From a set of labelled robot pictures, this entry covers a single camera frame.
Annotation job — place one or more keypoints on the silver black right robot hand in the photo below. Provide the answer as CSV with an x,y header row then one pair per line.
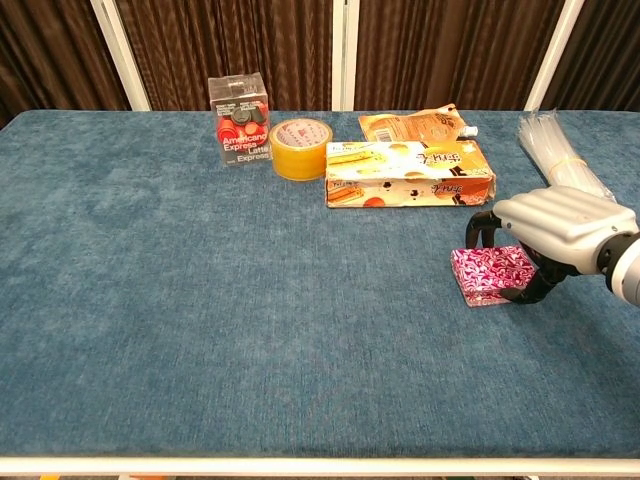
x,y
560,220

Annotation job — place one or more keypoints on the yellow packing tape roll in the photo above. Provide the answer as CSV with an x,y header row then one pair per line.
x,y
297,157

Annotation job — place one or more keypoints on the orange snack carton box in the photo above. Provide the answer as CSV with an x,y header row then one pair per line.
x,y
400,172

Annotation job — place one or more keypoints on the white upright frame post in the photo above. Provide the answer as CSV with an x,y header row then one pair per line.
x,y
345,55

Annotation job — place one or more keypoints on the white table edge rail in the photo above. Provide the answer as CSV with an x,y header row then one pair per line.
x,y
300,466

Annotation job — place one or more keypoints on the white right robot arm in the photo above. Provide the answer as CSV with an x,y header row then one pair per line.
x,y
625,265

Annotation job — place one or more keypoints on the blue fabric table cloth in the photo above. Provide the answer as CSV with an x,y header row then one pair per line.
x,y
200,300

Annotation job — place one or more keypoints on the clear coffee capsule box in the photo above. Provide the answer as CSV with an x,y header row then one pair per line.
x,y
240,142

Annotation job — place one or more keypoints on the white slanted frame post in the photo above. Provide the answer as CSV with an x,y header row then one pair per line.
x,y
552,55
120,55

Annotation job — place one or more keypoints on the clear plastic straw bundle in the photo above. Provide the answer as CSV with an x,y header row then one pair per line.
x,y
555,150

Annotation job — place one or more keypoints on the brown pleated curtain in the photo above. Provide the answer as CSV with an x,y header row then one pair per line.
x,y
225,40

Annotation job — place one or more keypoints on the orange spout pouch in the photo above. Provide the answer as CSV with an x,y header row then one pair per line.
x,y
410,125

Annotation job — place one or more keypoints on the pink patterned card deck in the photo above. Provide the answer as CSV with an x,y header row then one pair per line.
x,y
480,272

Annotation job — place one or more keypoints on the yellow rubber band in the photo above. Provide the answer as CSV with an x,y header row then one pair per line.
x,y
565,162

